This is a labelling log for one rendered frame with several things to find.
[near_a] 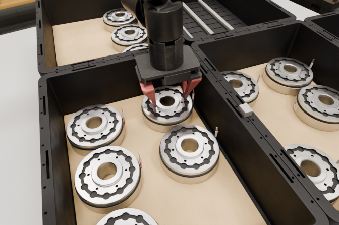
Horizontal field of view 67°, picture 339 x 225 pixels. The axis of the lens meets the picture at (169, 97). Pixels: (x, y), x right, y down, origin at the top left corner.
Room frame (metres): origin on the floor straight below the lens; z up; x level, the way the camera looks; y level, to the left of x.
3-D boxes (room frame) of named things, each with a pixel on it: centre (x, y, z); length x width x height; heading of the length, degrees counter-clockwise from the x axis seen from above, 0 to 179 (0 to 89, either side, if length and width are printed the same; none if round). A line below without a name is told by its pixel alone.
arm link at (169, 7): (0.36, 0.01, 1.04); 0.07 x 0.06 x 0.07; 32
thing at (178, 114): (0.36, 0.00, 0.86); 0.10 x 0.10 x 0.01
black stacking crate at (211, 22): (0.71, -0.11, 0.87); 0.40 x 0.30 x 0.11; 21
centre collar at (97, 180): (0.21, 0.10, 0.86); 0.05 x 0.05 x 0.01
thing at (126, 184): (0.21, 0.10, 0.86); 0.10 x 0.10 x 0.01
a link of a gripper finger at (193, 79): (0.37, -0.02, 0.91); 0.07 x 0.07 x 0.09; 16
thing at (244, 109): (0.27, -0.12, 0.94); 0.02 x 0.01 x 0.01; 21
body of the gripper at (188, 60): (0.36, 0.01, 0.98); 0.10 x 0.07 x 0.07; 106
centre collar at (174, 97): (0.36, 0.00, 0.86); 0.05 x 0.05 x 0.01
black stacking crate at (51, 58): (0.60, 0.17, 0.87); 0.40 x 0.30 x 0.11; 21
